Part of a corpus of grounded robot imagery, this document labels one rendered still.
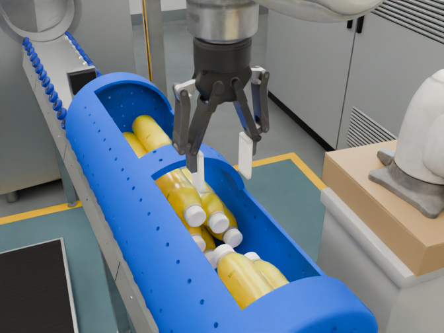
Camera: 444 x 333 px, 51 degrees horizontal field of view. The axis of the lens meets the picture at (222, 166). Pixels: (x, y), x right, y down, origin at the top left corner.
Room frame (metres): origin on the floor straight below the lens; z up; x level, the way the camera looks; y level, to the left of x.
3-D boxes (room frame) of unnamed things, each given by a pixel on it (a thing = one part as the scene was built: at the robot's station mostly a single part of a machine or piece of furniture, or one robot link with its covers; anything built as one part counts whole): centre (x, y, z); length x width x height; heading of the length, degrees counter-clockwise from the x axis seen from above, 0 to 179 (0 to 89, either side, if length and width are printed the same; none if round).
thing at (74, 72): (1.52, 0.49, 1.00); 0.10 x 0.04 x 0.15; 118
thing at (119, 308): (1.24, 0.42, 0.31); 0.06 x 0.06 x 0.63; 28
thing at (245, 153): (0.60, -0.04, 1.33); 0.03 x 0.01 x 0.07; 27
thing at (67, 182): (2.11, 0.88, 0.31); 0.06 x 0.06 x 0.63; 28
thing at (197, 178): (0.56, 0.04, 1.33); 0.03 x 0.01 x 0.07; 27
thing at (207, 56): (0.58, 0.00, 1.48); 0.08 x 0.07 x 0.09; 117
